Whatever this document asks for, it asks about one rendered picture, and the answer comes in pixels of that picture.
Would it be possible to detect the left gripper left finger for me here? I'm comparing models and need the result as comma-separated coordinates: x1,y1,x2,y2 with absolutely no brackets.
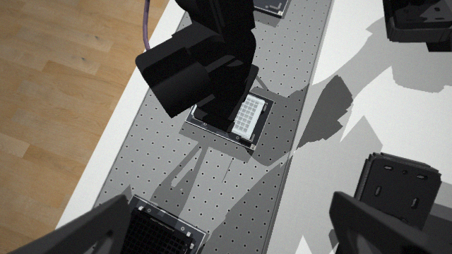
7,195,131,254

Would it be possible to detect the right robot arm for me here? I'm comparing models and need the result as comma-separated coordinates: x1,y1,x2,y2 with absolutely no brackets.
135,0,452,119

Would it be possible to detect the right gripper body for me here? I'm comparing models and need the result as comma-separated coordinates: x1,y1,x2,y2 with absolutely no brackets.
194,64,259,128

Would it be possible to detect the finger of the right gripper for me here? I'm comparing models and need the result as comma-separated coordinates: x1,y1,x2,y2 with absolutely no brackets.
218,120,235,133

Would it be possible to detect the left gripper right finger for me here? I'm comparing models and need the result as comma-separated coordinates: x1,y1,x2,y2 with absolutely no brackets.
329,191,452,254

